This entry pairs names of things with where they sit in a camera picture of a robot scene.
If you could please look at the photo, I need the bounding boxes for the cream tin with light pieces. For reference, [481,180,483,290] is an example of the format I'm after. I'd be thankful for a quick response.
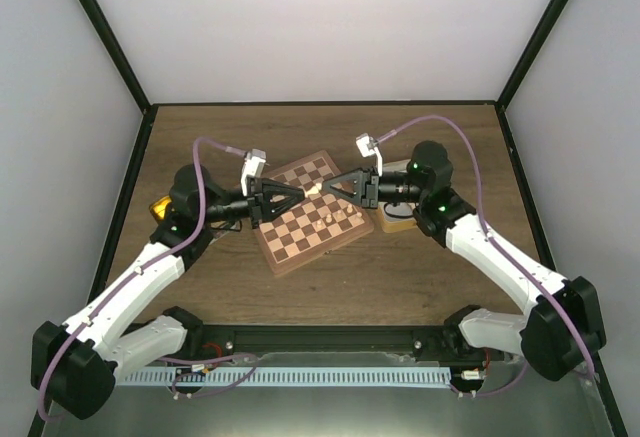
[377,156,421,234]

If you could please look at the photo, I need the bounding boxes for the black enclosure frame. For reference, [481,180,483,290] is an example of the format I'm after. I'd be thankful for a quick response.
[27,0,629,437]

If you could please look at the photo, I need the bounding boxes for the gold tin with dark pieces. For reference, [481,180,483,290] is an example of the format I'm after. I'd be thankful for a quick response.
[149,195,171,222]

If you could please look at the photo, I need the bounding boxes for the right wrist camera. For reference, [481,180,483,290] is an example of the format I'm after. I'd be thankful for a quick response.
[355,133,383,175]

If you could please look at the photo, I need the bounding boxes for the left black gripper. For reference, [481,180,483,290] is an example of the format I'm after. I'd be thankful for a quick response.
[201,178,306,230]

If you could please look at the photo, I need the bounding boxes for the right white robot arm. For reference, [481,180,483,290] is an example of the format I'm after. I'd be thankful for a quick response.
[320,141,606,381]

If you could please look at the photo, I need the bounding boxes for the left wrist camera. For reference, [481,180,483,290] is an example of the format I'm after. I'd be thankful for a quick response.
[240,149,267,197]

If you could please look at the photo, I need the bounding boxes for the wooden chessboard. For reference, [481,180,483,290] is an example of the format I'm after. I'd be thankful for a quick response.
[255,150,374,277]

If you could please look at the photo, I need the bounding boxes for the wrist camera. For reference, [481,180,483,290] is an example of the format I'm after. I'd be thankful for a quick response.
[240,149,267,197]
[355,133,383,175]

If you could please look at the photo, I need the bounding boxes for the light wooden chess piece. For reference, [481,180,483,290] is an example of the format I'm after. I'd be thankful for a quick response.
[305,182,322,197]

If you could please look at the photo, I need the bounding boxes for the light blue slotted strip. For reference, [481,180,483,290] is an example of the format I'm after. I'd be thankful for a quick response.
[121,367,451,389]

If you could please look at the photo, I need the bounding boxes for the black mounting rail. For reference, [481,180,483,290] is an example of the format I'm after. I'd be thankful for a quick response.
[170,324,503,363]

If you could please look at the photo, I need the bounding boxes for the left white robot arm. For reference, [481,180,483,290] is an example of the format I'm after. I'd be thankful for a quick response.
[31,164,305,419]

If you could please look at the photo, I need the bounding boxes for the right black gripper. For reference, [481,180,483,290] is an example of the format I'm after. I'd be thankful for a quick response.
[323,167,426,210]

